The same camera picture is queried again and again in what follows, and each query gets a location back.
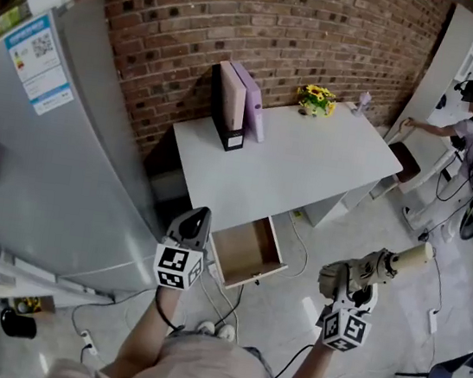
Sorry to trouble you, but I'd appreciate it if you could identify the white floor cable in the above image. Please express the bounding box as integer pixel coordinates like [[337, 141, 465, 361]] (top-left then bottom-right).
[[278, 210, 316, 281]]

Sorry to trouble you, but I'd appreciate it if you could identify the pink binder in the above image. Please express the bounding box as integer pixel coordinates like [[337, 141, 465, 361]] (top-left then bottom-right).
[[210, 60, 252, 134]]

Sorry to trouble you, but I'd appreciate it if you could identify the white desk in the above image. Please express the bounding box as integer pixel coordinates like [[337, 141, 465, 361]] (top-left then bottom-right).
[[135, 74, 412, 261]]

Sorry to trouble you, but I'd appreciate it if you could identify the yellow sunflower bouquet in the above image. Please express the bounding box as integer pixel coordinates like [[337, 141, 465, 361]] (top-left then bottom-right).
[[293, 81, 340, 121]]

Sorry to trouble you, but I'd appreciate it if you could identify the black file holder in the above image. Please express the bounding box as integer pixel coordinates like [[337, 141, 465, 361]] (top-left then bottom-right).
[[200, 61, 255, 156]]

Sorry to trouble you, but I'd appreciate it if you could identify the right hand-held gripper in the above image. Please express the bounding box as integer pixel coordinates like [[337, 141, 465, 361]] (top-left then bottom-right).
[[312, 268, 383, 357]]

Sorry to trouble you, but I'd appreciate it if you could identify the person's beige shirt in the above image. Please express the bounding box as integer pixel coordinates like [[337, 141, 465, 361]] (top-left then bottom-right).
[[48, 311, 308, 378]]

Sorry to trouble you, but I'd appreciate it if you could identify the brown seat chair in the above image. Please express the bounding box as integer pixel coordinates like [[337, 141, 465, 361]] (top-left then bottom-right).
[[368, 113, 430, 207]]

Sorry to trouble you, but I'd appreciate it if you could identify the grey refrigerator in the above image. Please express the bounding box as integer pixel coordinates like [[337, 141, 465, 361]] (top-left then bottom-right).
[[0, 0, 199, 301]]

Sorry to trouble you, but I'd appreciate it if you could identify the blue white label sticker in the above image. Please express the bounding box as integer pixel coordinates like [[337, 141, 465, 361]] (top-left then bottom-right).
[[0, 9, 86, 121]]

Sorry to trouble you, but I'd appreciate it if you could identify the white power strip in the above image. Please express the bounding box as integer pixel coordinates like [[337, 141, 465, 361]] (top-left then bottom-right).
[[425, 306, 442, 336], [76, 328, 102, 358]]

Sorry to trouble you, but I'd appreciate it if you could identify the white shelf cabinet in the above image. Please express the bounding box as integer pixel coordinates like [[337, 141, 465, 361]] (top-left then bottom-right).
[[380, 0, 473, 174]]

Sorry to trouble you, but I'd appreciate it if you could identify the person's white shoe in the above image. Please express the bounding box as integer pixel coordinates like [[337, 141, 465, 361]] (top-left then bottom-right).
[[215, 322, 239, 343], [197, 318, 218, 337]]

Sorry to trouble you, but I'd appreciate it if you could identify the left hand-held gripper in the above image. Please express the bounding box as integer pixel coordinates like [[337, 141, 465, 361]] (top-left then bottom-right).
[[150, 200, 216, 295]]

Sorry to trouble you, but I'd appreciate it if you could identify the wooden drawer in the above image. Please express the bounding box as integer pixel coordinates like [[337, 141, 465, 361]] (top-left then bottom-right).
[[203, 207, 296, 298]]

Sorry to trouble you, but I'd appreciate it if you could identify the purple binder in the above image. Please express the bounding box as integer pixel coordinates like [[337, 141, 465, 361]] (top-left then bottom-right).
[[221, 59, 277, 145]]

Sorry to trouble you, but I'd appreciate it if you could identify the person's left forearm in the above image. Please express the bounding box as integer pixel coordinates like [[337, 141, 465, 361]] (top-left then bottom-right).
[[108, 279, 185, 378]]

